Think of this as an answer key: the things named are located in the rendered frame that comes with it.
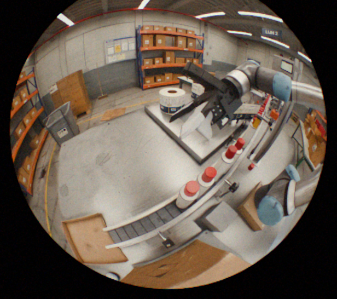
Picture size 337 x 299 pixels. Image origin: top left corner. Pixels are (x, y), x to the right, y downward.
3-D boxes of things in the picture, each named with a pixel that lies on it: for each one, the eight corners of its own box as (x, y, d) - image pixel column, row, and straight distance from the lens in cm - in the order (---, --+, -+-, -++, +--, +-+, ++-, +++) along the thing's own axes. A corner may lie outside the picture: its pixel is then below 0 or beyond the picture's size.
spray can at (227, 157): (213, 170, 53) (231, 140, 38) (220, 177, 53) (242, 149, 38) (205, 176, 51) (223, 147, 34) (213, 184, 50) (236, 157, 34)
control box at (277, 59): (276, 87, 78) (280, 59, 79) (294, 101, 70) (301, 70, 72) (267, 82, 70) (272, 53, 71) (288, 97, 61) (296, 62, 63)
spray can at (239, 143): (221, 163, 57) (238, 133, 43) (228, 170, 57) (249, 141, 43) (215, 169, 54) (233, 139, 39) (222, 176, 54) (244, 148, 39)
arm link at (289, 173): (284, 191, 65) (303, 174, 60) (275, 209, 55) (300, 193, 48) (274, 175, 62) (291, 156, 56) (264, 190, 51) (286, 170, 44)
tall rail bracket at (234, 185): (215, 187, 56) (230, 171, 42) (224, 196, 56) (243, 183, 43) (210, 191, 54) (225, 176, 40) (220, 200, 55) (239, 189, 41)
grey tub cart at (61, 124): (64, 139, 318) (48, 107, 292) (82, 127, 304) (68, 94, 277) (65, 162, 247) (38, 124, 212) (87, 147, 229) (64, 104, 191)
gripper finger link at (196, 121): (207, 156, 19) (221, 122, 25) (188, 129, 16) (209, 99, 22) (193, 156, 21) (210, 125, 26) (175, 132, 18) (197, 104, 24)
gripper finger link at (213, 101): (211, 116, 19) (222, 95, 26) (207, 109, 18) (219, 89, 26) (192, 122, 21) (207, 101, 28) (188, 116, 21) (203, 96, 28)
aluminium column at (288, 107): (254, 156, 82) (294, 58, 68) (258, 160, 82) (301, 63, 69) (252, 160, 78) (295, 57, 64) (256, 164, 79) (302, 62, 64)
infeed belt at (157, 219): (258, 113, 148) (259, 111, 147) (263, 117, 148) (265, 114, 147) (111, 229, 54) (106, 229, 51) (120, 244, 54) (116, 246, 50)
